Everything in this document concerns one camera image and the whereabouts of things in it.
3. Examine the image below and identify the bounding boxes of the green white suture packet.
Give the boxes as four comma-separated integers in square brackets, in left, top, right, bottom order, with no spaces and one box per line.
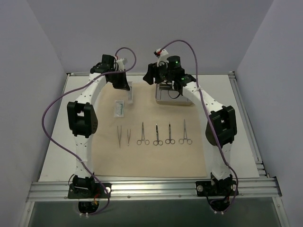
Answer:
[114,100,125,118]
[127,81,133,104]

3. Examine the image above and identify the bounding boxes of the stainless steel instrument tray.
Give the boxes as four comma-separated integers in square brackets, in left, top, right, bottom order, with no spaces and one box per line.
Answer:
[155,82,192,106]

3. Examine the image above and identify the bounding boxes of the beige surgical wrap cloth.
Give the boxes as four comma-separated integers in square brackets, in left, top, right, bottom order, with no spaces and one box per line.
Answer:
[92,83,207,177]

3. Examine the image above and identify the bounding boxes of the steel scalpel handle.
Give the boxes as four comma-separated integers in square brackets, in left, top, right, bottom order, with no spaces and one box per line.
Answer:
[117,125,122,148]

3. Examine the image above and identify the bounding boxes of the steel needle holder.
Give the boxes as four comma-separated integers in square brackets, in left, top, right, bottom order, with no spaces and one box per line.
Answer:
[137,122,150,145]

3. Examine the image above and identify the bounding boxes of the steel surgical scissors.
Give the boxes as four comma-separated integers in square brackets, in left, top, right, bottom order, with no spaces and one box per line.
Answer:
[165,123,175,144]

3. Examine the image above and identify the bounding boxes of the steel forceps clamp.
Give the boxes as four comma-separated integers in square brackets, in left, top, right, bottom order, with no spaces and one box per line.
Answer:
[178,119,192,145]

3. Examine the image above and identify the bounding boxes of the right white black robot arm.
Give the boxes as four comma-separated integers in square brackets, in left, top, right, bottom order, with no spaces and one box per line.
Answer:
[143,53,237,195]

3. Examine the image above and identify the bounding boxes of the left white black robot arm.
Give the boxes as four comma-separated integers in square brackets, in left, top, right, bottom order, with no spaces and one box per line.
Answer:
[67,54,130,198]

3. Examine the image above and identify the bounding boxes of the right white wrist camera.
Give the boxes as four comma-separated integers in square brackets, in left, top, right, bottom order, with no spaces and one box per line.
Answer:
[154,49,169,67]

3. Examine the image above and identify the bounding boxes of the right thin black cable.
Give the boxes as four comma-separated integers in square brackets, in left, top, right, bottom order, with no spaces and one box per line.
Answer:
[168,85,182,100]

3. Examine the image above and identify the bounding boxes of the back aluminium rail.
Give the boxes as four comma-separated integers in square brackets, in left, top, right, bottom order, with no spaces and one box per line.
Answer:
[67,71,236,78]

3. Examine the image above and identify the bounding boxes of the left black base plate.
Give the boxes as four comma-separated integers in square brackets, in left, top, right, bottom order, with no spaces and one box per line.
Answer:
[67,183,111,199]

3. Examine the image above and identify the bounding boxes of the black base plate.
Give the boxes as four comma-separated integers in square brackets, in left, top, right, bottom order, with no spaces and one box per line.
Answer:
[67,183,111,199]
[195,179,239,197]

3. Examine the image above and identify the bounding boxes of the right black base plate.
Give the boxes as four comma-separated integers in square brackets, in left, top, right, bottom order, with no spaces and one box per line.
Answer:
[195,179,239,197]

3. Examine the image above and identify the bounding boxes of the right aluminium side rail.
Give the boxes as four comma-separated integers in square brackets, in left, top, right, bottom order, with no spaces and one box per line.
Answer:
[228,72,270,178]

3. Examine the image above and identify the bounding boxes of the front aluminium rail frame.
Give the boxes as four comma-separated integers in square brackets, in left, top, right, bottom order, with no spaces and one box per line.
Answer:
[27,178,282,202]

